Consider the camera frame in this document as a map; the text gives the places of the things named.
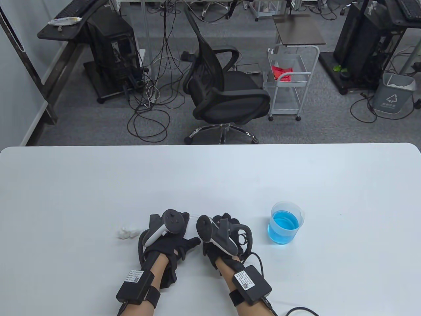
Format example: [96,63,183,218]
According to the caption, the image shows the person's left hand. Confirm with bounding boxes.
[139,211,201,264]

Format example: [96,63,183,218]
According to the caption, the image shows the person's right hand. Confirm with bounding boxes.
[203,212,254,268]

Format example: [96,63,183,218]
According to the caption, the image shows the small white round container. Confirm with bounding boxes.
[183,214,202,239]

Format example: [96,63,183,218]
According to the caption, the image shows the person's right forearm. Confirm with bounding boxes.
[215,259,276,316]

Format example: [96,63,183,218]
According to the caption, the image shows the person's left forearm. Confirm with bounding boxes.
[116,254,172,316]

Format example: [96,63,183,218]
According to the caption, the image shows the white black glove-mounted controller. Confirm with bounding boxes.
[196,215,239,257]
[144,209,185,247]

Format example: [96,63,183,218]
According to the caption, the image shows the blue liquid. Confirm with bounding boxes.
[268,212,300,245]

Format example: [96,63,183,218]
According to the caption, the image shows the clear plastic beaker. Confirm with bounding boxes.
[268,201,306,245]

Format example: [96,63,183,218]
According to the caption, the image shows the crumpled white tissue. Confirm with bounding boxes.
[116,225,139,240]

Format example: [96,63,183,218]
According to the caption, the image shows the black wrist sensor box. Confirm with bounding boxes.
[115,270,155,305]
[232,265,273,306]

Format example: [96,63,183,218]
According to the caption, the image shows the black mesh office chair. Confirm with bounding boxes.
[182,6,271,145]

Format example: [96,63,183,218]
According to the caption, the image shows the flat dark grey laptop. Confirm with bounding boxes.
[235,63,261,75]

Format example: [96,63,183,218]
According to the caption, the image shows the red crumpled item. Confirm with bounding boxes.
[271,65,294,82]

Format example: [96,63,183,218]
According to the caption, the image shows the dark brown side table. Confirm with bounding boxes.
[272,13,326,55]

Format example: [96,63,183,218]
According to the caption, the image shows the black computer tower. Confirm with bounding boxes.
[334,0,397,83]
[86,9,142,92]

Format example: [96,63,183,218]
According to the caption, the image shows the grey recycling trash bin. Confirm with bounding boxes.
[371,72,416,115]

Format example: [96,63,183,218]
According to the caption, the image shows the small white trolley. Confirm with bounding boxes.
[253,0,287,22]

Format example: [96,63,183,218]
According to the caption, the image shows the white plastic packet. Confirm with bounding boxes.
[48,16,82,26]

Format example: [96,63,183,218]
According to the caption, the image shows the black keyboard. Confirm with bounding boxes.
[396,0,421,22]
[54,0,100,19]

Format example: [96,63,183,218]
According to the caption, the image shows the black glove cable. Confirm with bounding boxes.
[137,230,149,268]
[237,224,322,316]

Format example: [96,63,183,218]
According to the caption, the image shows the black wrist strap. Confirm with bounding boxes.
[145,286,161,309]
[229,289,246,307]

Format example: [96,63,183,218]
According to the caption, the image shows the white wire rolling cart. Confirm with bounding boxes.
[263,44,320,122]

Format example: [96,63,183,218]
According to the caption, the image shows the tangle of black floor cables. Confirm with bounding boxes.
[127,0,198,139]

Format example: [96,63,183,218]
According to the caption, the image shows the black floor cable loop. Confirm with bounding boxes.
[350,94,415,123]

